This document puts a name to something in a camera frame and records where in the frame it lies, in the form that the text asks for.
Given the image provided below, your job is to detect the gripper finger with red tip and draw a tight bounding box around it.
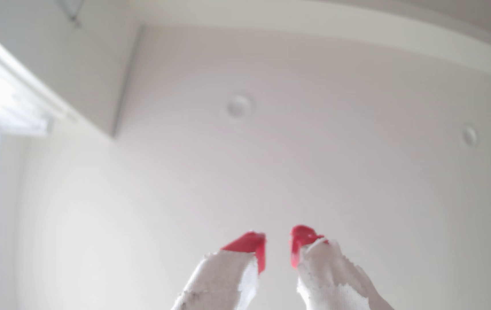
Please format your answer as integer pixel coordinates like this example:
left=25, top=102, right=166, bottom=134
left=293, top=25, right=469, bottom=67
left=291, top=225, right=394, bottom=310
left=172, top=232, right=267, bottom=310

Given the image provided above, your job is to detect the white curtain rail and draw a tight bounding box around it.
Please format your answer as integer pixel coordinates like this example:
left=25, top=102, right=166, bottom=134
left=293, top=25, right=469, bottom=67
left=0, top=15, right=78, bottom=137

